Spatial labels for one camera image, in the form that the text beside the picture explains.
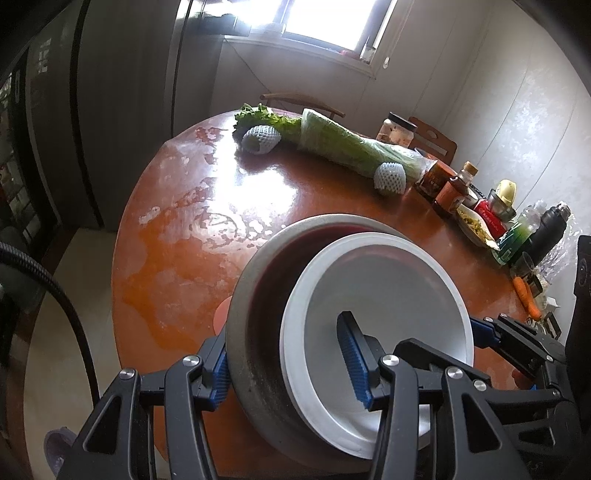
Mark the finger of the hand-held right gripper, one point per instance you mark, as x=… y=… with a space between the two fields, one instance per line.
x=482 y=332
x=415 y=350

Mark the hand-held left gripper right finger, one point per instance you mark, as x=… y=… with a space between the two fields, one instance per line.
x=355 y=360

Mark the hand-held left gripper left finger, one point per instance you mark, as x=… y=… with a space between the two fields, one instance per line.
x=219 y=374

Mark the large steel bowl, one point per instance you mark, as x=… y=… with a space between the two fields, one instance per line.
x=258 y=332

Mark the orange carrot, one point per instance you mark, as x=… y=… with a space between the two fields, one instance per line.
x=526 y=295

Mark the small steel cup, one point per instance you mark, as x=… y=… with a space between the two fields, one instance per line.
x=535 y=286

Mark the clear plastic bag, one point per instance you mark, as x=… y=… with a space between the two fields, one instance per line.
x=559 y=254

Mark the black thermos flask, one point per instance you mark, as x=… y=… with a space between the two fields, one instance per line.
x=549 y=230

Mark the green liquid plastic bottle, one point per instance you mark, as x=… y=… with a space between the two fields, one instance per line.
x=517 y=235

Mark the white dish with food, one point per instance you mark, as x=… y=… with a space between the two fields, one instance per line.
x=475 y=226

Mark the red tissue box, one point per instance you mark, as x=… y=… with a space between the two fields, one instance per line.
x=494 y=218

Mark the small steel bowl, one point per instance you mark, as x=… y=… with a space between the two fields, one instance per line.
x=501 y=208

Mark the small white ceramic bowl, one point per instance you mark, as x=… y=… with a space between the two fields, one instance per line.
x=473 y=198

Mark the brown sauce bottle orange cap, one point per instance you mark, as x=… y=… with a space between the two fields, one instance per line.
x=455 y=190

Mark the yellow plastic cup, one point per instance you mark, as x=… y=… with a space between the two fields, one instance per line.
x=505 y=189

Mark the chili sauce jar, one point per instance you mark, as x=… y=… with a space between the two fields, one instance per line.
x=431 y=177

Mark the fruit in white foam net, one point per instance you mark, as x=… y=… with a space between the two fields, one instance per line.
x=390 y=177
x=261 y=138

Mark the grey slipper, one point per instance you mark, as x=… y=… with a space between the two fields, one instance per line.
x=57 y=447

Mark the celery in plastic bag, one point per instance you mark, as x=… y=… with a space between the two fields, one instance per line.
x=341 y=143

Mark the white jar with black lid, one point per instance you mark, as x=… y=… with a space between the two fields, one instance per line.
x=397 y=131

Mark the wooden chair with curved back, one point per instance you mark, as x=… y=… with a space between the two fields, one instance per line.
x=300 y=99

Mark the grey refrigerator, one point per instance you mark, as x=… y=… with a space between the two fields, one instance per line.
x=115 y=92

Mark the small white container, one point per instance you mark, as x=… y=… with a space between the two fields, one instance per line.
x=368 y=53

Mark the bright window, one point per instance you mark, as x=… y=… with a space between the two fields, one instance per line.
x=323 y=23

